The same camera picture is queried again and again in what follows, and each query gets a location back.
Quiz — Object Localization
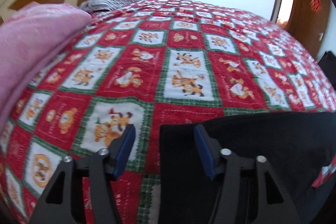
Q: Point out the black pants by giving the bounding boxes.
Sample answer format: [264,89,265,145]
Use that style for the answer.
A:
[158,112,335,223]

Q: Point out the red patchwork cartoon bedspread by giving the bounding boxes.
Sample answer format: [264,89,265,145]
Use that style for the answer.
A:
[1,0,335,223]

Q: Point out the folded pink blanket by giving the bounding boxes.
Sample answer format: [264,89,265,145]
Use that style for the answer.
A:
[1,2,92,126]

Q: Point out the brown wooden door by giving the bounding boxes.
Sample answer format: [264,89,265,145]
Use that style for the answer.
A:
[288,0,331,58]

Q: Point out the striped grey pillow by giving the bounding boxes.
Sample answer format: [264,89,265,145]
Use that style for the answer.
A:
[79,0,142,14]

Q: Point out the red double happiness decal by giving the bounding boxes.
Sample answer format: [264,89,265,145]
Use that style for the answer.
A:
[310,0,322,13]

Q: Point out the silver door handle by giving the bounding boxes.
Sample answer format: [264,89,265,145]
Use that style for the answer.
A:
[318,32,324,42]

